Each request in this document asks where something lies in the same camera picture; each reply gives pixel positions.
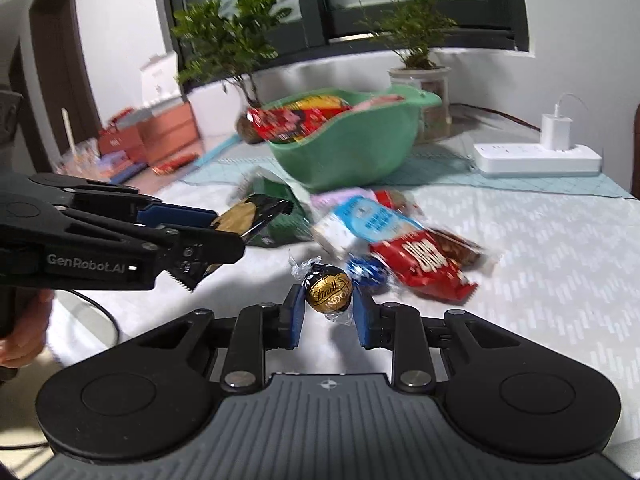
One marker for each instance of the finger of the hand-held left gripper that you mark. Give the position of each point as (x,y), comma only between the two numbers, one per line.
(200,250)
(175,216)

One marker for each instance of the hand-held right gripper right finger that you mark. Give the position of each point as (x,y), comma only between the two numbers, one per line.
(365,321)

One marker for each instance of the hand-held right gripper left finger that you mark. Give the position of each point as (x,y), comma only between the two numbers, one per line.
(297,320)

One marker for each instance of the gold foil chocolate ball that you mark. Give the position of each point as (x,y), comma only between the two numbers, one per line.
(327,290)

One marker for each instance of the gold snack packet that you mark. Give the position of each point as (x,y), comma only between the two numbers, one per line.
(240,217)

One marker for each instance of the clear snack packet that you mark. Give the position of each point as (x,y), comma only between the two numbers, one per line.
(340,197)

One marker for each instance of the green plastic bowl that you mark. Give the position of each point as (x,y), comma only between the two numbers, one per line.
(350,155)

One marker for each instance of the person's left hand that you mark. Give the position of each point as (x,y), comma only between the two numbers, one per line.
(27,340)

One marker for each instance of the blue foil chocolate ball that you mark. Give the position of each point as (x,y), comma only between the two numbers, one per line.
(367,272)

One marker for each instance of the red ornate packet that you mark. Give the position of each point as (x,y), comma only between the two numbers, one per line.
(172,166)

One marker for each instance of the red chocolate bar packet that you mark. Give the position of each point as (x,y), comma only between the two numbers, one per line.
(420,265)

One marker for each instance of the pink orange box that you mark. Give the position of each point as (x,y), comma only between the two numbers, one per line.
(170,132)

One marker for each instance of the red box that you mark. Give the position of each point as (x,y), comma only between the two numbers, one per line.
(120,142)

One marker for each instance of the light blue snack packet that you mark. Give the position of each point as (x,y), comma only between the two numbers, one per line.
(370,220)

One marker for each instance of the green snack bag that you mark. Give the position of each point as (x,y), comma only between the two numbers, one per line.
(300,215)

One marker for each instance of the round glass vase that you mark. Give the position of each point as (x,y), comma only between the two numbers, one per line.
(242,132)

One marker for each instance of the brown snack packet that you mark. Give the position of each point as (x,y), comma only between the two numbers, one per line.
(460,250)

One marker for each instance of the red candy packet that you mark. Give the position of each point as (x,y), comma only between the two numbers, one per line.
(397,200)

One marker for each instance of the white box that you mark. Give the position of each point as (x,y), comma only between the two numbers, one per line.
(160,80)

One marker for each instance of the red floral snack packet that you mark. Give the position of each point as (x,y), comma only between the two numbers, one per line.
(285,122)

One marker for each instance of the teal quilted cloth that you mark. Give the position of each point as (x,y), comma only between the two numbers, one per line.
(450,170)

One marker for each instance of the leafy green plant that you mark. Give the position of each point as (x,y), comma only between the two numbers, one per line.
(225,45)

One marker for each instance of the yellow snack packet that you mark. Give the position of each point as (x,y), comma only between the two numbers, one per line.
(320,101)

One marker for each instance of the white quilted table cover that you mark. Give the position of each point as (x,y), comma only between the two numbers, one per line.
(550,270)

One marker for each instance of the dark wooden door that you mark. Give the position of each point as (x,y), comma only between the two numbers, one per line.
(50,60)

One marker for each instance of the white pink snack packet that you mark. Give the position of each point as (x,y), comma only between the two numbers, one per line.
(375,102)

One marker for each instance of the white power strip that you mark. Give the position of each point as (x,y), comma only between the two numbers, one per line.
(525,160)

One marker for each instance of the dark framed window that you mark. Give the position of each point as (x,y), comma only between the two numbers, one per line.
(315,10)

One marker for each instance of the white charger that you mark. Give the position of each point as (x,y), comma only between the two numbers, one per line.
(556,132)

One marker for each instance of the fine-leaved potted plant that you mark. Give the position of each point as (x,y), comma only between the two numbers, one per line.
(415,25)

